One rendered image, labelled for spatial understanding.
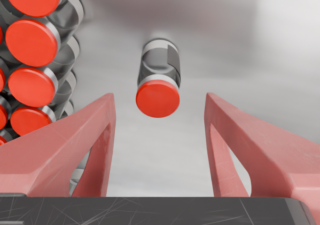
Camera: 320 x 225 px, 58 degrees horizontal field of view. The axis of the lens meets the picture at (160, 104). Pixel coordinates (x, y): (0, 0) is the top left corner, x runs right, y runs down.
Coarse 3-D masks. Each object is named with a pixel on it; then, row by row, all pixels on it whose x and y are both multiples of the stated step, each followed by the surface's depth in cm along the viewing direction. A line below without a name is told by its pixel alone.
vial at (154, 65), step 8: (160, 40) 16; (144, 48) 16; (152, 48) 16; (160, 48) 15; (144, 56) 15; (152, 56) 15; (160, 56) 15; (144, 64) 14; (152, 64) 14; (160, 64) 14; (168, 64) 14; (144, 72) 14; (152, 72) 14; (160, 72) 14; (168, 72) 14; (176, 72) 14; (144, 80) 13; (168, 80) 13; (176, 80) 14
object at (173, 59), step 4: (168, 44) 16; (168, 48) 16; (172, 48) 16; (168, 52) 15; (172, 52) 15; (176, 52) 16; (168, 56) 15; (172, 56) 15; (176, 56) 16; (168, 60) 14; (172, 60) 15; (176, 60) 15; (172, 64) 14; (176, 64) 15; (176, 68) 14; (180, 80) 15
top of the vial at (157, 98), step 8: (152, 80) 13; (160, 80) 13; (144, 88) 13; (152, 88) 13; (160, 88) 13; (168, 88) 13; (176, 88) 13; (136, 96) 13; (144, 96) 13; (152, 96) 13; (160, 96) 13; (168, 96) 13; (176, 96) 13; (144, 104) 13; (152, 104) 13; (160, 104) 13; (168, 104) 13; (176, 104) 13; (144, 112) 14; (152, 112) 14; (160, 112) 14; (168, 112) 14
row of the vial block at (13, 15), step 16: (0, 0) 12; (0, 16) 12; (16, 16) 13; (0, 32) 12; (0, 48) 13; (0, 64) 13; (16, 64) 14; (0, 80) 13; (0, 96) 14; (0, 112) 14; (0, 128) 15; (0, 144) 15
